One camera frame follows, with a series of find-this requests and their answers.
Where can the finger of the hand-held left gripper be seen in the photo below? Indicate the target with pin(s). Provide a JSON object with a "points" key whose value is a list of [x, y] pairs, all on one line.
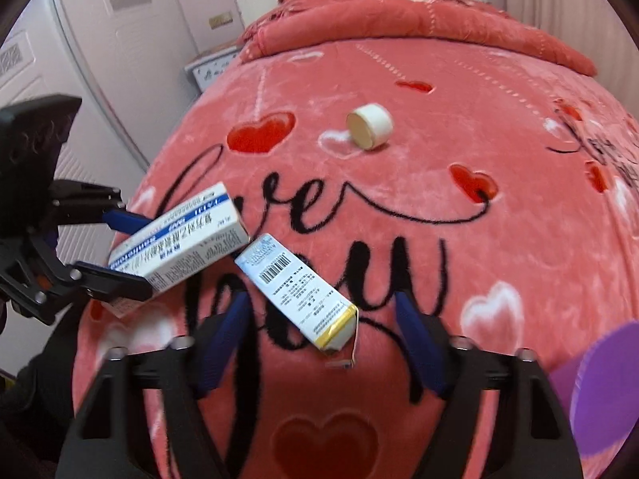
{"points": [[125, 220], [120, 287]]}

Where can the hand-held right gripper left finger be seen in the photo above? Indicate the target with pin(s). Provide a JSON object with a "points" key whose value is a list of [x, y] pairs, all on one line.
{"points": [[224, 344]]}

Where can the white nightstand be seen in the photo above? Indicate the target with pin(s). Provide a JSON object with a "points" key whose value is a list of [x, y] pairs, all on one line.
{"points": [[209, 75]]}

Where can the white blue medicine box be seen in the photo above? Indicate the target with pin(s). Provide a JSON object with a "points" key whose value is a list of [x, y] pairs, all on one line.
{"points": [[184, 249]]}

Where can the small white blue carton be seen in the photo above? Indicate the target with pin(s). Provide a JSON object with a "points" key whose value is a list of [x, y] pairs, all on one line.
{"points": [[299, 294]]}

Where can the person's dark clothing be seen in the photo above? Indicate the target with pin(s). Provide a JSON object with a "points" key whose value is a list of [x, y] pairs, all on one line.
{"points": [[30, 409]]}

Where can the pink heart printed blanket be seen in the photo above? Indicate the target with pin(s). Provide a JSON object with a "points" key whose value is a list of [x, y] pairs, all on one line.
{"points": [[424, 184]]}

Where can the white wardrobe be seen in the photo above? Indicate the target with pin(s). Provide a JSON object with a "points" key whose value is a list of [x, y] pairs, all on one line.
{"points": [[125, 60]]}

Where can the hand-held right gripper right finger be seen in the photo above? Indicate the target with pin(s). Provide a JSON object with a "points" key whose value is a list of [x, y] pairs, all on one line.
{"points": [[419, 344]]}

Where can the purple plastic cup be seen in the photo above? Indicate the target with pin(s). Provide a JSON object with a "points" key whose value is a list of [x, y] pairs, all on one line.
{"points": [[604, 389]]}

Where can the beige tape roll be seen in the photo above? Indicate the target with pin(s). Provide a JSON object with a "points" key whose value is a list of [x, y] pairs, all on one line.
{"points": [[372, 122]]}

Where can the folded pink quilt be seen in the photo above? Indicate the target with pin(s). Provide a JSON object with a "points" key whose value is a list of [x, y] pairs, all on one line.
{"points": [[399, 20]]}

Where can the pale pink curtain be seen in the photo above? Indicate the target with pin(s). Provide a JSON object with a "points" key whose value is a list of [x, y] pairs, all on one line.
{"points": [[559, 20]]}

